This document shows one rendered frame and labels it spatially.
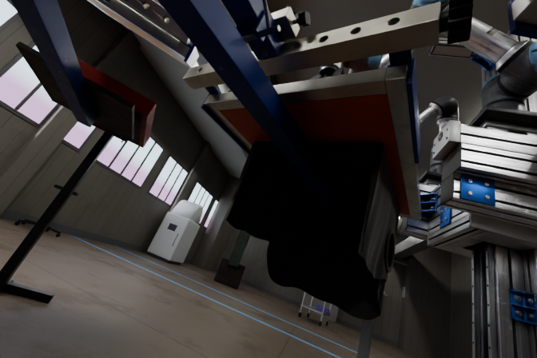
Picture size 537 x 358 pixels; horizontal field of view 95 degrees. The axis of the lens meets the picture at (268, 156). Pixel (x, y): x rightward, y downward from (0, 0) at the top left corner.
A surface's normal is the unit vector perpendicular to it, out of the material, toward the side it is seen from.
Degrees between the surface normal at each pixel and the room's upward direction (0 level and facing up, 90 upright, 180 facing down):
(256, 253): 90
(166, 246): 90
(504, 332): 90
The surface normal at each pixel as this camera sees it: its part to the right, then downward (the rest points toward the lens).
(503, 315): -0.16, -0.48
